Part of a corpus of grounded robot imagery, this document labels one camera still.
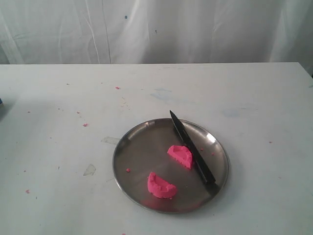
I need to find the clear tape piece upper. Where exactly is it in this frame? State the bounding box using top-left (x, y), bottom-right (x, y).
top-left (101, 136), bottom-right (120, 145)

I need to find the white backdrop curtain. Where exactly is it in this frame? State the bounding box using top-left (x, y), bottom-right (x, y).
top-left (0, 0), bottom-right (313, 70)

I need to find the black knife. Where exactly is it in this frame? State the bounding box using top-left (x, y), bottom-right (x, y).
top-left (169, 110), bottom-right (220, 197)

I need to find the clear tape piece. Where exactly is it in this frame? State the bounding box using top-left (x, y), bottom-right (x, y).
top-left (83, 164), bottom-right (96, 176)
top-left (101, 136), bottom-right (120, 145)

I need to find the round steel plate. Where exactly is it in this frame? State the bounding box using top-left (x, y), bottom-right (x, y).
top-left (113, 118), bottom-right (229, 213)

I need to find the pink dough half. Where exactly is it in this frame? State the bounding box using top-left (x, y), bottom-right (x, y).
top-left (167, 145), bottom-right (193, 169)

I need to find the clear tape piece lower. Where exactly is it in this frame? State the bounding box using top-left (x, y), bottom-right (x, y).
top-left (83, 164), bottom-right (96, 176)

